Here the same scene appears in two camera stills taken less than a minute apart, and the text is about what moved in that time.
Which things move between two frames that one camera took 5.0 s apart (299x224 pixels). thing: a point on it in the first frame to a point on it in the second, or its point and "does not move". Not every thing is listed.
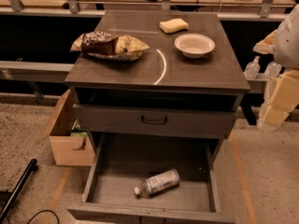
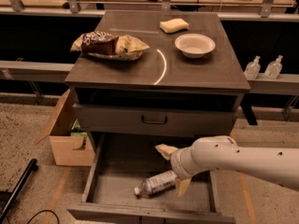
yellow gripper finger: x=266 y=45 to x=165 y=150
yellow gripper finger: x=284 y=98 to x=183 y=186
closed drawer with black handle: x=157 y=120 does not move
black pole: x=17 y=190 does not move
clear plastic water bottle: x=158 y=183 does not move
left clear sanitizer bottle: x=251 y=69 does not move
